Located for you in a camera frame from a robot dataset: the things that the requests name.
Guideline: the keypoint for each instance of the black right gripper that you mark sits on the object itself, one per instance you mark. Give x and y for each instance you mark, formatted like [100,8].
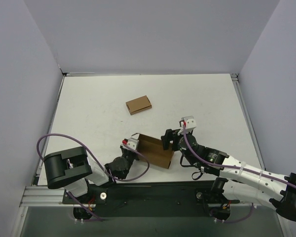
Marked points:
[172,139]

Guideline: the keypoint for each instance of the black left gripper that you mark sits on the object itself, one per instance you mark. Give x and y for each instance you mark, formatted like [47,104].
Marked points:
[129,153]

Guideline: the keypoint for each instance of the large cardboard box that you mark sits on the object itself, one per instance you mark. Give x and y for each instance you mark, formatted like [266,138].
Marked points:
[152,149]

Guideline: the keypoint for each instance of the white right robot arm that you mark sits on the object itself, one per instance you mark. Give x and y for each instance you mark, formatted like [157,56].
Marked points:
[236,180]

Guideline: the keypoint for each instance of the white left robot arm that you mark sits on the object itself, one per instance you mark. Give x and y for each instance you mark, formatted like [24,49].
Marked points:
[70,169]

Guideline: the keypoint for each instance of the small folded cardboard box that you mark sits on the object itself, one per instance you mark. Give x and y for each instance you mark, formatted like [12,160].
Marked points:
[138,105]

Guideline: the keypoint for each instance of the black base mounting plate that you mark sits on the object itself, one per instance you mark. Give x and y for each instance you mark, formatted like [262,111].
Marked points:
[165,199]

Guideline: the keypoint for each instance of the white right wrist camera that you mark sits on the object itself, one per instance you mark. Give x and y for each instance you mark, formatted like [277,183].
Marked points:
[189,123]

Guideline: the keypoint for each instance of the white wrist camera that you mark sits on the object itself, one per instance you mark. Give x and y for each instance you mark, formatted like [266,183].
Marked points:
[189,123]
[130,144]

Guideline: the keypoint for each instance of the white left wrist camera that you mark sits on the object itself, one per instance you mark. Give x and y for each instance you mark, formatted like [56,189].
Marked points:
[130,144]

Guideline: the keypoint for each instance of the aluminium frame rail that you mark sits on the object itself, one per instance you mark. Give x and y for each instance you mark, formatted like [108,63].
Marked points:
[41,196]

